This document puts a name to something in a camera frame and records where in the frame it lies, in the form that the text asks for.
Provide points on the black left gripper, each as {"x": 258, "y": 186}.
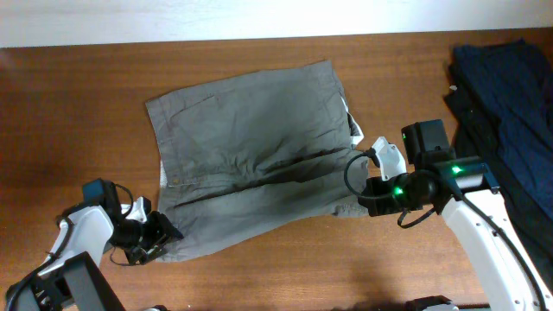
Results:
{"x": 163, "y": 231}

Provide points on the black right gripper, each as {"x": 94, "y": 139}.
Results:
{"x": 378, "y": 203}

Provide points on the grey shorts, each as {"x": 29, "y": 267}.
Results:
{"x": 243, "y": 156}

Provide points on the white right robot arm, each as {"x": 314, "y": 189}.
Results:
{"x": 465, "y": 194}

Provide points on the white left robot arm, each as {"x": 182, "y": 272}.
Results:
{"x": 70, "y": 275}

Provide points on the black garment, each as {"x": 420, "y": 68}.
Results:
{"x": 477, "y": 135}

